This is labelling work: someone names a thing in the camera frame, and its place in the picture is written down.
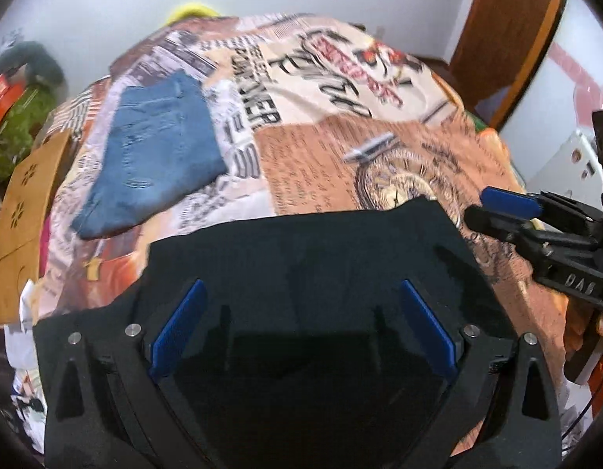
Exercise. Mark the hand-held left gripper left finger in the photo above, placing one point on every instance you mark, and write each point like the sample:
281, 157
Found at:
176, 325

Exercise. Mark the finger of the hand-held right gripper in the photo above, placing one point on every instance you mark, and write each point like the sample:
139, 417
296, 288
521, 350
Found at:
509, 200
496, 227

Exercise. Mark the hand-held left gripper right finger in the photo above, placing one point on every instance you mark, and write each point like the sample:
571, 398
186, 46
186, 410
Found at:
431, 325

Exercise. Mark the black pants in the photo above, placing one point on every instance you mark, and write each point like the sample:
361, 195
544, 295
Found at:
291, 264

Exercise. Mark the person's right hand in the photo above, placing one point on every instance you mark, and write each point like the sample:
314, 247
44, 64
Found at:
579, 325

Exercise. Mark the white panel with holes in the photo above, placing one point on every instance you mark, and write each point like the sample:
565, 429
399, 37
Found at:
560, 166

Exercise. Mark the brown wooden door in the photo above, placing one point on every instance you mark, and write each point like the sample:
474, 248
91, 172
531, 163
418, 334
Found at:
506, 34

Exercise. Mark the blue jeans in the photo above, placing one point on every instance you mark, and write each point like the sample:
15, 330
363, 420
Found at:
154, 146

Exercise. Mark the wooden lap desk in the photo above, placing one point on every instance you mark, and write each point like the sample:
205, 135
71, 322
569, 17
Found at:
30, 215

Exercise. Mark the printed blanket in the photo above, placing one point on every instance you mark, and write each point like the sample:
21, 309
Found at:
321, 156

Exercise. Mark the green patterned storage box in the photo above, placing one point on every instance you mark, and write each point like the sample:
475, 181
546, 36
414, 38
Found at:
15, 132

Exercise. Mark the orange box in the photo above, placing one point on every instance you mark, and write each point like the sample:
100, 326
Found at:
6, 95

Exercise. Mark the yellow curved bar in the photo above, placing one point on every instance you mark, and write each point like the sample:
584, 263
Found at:
191, 12

